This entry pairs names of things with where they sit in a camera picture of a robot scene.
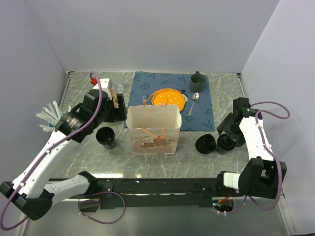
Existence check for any brown cardboard cup carrier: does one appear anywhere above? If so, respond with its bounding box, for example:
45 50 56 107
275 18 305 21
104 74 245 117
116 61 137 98
111 89 119 109

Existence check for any black takeout coffee cup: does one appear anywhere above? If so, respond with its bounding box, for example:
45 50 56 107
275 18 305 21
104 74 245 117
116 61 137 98
216 134 234 155

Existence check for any beige paper takeout bag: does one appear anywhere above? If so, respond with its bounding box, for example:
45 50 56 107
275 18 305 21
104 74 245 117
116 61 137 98
126 90 182 155

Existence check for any small clear glass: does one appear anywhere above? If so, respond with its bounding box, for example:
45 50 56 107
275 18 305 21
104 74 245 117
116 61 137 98
116 84 125 93

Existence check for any dark green mug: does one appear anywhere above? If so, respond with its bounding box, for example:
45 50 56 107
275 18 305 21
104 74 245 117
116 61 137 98
189 71 206 92

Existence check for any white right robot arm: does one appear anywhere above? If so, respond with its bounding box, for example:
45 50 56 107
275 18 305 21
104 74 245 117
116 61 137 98
215 97 287 199

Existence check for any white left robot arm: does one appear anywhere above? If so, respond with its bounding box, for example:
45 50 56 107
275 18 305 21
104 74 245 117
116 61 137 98
0 88 127 220

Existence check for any blue alphabet cloth mat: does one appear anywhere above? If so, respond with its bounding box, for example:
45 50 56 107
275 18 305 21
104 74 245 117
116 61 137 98
128 71 215 131

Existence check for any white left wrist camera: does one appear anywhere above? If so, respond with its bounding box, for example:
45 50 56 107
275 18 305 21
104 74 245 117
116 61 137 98
90 78 113 99

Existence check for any silver spoon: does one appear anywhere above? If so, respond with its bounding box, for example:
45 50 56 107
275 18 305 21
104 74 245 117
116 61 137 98
188 92 200 117

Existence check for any silver fork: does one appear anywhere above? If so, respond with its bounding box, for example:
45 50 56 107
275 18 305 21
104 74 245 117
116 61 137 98
142 95 148 105

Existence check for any stack of black cup lids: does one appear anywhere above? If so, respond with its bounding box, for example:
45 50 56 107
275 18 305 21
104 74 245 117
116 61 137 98
195 134 216 154

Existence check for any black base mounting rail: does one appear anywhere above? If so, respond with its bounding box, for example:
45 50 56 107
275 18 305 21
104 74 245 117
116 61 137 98
44 178 247 209

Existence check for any orange polka dot plate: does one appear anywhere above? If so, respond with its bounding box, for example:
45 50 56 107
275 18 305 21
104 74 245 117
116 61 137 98
151 88 186 112

